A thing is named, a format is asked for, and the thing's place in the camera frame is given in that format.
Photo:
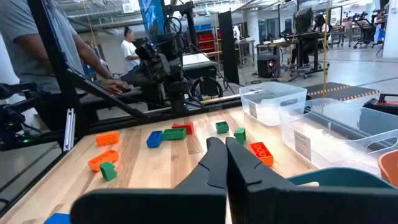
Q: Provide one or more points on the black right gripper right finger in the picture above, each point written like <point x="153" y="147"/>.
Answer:
<point x="280" y="205"/>

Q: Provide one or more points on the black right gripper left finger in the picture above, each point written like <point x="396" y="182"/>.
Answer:
<point x="202" y="199"/>

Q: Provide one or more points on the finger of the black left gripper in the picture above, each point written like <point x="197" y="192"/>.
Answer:
<point x="141" y="77"/>
<point x="128" y="79"/>

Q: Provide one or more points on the orange rectangular toy brick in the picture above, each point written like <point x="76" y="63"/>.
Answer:
<point x="102" y="160"/>
<point x="261" y="154"/>
<point x="107" y="138"/>

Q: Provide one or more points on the blue rectangular toy brick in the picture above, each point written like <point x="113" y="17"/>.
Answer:
<point x="154" y="139"/>

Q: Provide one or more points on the green rectangular toy brick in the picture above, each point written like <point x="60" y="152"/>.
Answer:
<point x="174" y="134"/>

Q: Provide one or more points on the red arch toy block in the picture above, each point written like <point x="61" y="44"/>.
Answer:
<point x="188" y="127"/>

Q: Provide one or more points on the small green toy block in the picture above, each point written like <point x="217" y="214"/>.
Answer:
<point x="239" y="136"/>
<point x="108" y="171"/>
<point x="222" y="127"/>

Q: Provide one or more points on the small blue toy block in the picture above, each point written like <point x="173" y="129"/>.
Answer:
<point x="57" y="219"/>

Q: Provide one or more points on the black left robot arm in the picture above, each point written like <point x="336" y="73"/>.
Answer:
<point x="178" y="93"/>

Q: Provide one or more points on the person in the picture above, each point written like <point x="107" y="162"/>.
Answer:
<point x="318" y="25"/>
<point x="25" y="46"/>
<point x="129" y="53"/>

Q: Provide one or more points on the computer monitor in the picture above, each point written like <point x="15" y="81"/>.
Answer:
<point x="152" y="18"/>

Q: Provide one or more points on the red storage bin shelf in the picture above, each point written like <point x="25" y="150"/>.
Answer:
<point x="205" y="42"/>

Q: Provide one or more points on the teal plastic bin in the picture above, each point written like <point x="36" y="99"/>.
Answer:
<point x="339" y="177"/>

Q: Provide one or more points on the black tall panel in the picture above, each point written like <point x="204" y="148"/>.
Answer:
<point x="228" y="46"/>

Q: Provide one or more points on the silver aluminium extrusion piece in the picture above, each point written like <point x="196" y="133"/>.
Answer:
<point x="69" y="130"/>

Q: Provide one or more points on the clear plastic bin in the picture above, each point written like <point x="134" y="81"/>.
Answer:
<point x="270" y="109"/>
<point x="342" y="149"/>

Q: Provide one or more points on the black computer tower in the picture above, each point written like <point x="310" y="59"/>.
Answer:
<point x="264" y="67"/>

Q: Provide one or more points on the orange plastic bin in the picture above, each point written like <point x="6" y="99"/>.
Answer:
<point x="390" y="168"/>

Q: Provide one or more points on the black device green light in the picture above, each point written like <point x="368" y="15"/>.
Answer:
<point x="12" y="118"/>

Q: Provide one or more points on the black striped floor mat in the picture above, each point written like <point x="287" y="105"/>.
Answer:
<point x="335" y="88"/>

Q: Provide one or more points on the black equipment case red top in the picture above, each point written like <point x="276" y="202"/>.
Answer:
<point x="379" y="107"/>

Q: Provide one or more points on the black standing desk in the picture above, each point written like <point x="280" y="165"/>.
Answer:
<point x="306" y="37"/>

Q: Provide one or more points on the black desk monitor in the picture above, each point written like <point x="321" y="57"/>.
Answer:
<point x="303" y="20"/>

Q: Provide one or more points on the black aluminium table frame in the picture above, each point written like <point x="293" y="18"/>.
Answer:
<point x="202" y="109"/>

